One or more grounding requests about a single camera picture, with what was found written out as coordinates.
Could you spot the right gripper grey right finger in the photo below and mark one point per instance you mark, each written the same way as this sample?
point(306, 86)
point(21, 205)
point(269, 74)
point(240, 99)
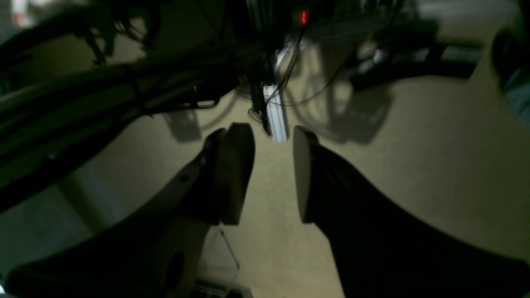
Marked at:
point(382, 251)

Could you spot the aluminium frame rail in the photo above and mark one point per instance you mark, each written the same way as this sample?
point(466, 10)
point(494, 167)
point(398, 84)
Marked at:
point(276, 114)

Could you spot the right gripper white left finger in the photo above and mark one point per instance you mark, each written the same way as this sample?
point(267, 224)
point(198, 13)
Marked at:
point(155, 252)

